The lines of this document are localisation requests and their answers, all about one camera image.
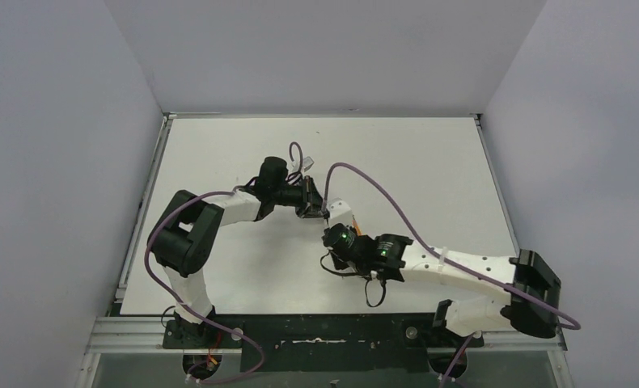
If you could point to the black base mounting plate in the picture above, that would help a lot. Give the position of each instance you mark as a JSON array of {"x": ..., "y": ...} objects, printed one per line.
[{"x": 271, "y": 343}]

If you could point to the aluminium front rail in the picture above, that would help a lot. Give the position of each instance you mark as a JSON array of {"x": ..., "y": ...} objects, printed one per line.
[{"x": 144, "y": 335}]

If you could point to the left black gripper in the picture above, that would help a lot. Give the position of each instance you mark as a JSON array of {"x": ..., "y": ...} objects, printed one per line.
[{"x": 309, "y": 197}]

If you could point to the aluminium right table rail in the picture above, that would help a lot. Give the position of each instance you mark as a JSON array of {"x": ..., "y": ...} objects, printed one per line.
[{"x": 493, "y": 233}]

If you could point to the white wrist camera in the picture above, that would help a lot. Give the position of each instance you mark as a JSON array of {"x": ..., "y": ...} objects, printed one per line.
[
  {"x": 307, "y": 162},
  {"x": 338, "y": 211}
]

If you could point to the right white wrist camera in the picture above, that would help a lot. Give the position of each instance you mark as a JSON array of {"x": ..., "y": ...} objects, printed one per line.
[{"x": 338, "y": 211}]

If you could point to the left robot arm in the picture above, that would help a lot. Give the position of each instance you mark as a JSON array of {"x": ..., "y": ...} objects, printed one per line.
[{"x": 183, "y": 238}]

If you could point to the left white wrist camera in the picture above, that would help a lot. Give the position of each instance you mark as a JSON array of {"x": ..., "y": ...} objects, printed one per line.
[{"x": 307, "y": 162}]

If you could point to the orange canvas sneaker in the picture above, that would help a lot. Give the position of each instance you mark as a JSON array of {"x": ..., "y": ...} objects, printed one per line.
[{"x": 356, "y": 227}]

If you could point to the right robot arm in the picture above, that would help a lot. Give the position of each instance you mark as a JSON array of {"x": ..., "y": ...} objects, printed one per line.
[{"x": 519, "y": 293}]

